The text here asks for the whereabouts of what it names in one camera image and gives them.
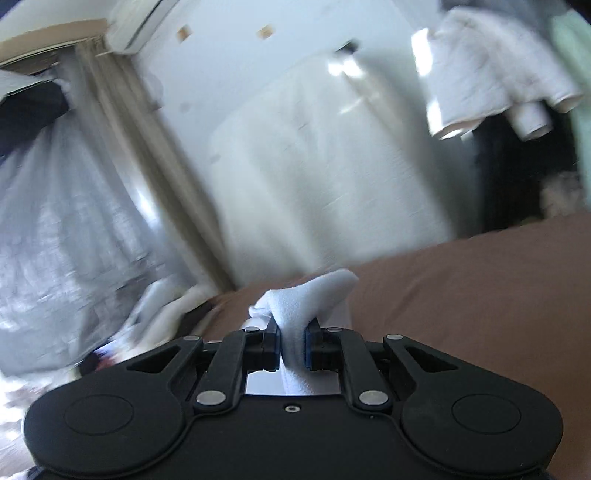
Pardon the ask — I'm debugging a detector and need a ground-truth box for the white t-shirt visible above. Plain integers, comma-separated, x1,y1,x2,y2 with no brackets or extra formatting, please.
242,269,359,396

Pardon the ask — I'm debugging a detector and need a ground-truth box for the cream towel green trim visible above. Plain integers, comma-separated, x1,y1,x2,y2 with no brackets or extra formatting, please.
135,286,217,351

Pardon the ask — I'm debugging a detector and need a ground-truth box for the white covered mattress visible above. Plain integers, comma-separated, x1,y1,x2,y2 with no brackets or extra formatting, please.
209,53,470,286

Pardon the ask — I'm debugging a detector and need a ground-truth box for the silver foil window cover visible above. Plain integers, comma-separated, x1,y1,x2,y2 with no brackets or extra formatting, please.
0,68,199,377

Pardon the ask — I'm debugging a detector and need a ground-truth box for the beige curtain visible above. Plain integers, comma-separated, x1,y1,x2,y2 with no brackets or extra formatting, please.
75,37,235,292

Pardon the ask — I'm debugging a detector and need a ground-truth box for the white fleece garment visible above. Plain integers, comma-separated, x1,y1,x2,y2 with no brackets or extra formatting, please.
412,6,583,141

